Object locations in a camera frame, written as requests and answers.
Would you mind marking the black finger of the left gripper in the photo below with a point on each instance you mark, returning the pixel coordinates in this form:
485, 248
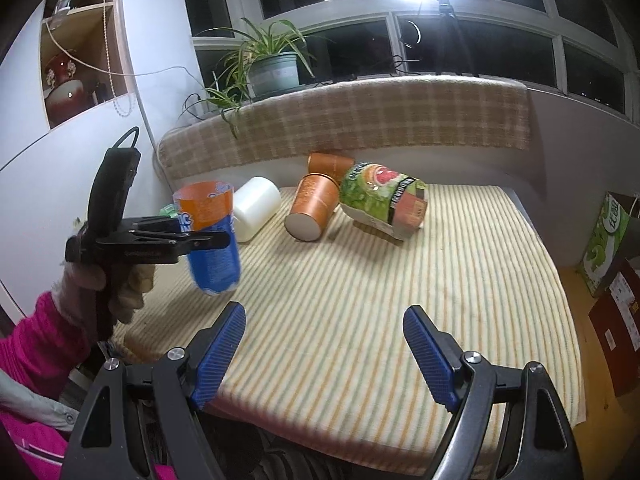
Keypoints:
163, 235

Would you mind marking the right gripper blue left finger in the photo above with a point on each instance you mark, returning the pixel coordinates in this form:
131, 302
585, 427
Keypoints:
110, 441

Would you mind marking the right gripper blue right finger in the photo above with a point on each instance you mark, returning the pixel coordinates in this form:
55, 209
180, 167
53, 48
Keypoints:
536, 439

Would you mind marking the blue orange cup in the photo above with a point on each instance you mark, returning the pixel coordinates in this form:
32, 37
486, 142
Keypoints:
205, 213

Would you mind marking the pink sleeve left forearm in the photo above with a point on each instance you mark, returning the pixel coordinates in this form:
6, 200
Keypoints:
39, 355

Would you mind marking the green tea cup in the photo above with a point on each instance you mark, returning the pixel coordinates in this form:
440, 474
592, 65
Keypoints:
170, 211

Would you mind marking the white plastic cup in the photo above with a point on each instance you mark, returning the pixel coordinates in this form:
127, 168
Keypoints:
254, 204

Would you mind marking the green fruit print cup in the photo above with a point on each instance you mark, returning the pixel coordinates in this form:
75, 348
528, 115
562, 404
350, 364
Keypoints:
382, 198

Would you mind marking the gloved left hand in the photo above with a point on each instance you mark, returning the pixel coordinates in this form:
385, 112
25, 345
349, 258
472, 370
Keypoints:
74, 295

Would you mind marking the red cardboard box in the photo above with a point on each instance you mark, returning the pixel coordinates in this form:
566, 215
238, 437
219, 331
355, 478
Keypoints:
615, 319

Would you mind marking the red white ceramic jar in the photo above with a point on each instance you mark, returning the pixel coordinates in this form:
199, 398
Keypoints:
68, 94

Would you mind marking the striped table cloth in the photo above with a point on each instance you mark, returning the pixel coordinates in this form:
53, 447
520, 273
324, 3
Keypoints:
324, 361

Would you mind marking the potted spider plant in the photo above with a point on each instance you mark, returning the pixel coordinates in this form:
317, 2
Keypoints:
265, 63

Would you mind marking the green cardboard box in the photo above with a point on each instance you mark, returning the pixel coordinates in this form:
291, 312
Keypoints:
606, 239

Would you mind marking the plaid beige blanket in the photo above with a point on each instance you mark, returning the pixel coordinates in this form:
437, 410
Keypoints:
395, 112

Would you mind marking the black tripod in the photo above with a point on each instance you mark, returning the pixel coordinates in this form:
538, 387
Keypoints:
451, 47

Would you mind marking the wooden wall shelf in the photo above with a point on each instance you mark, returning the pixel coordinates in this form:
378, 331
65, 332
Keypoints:
92, 33

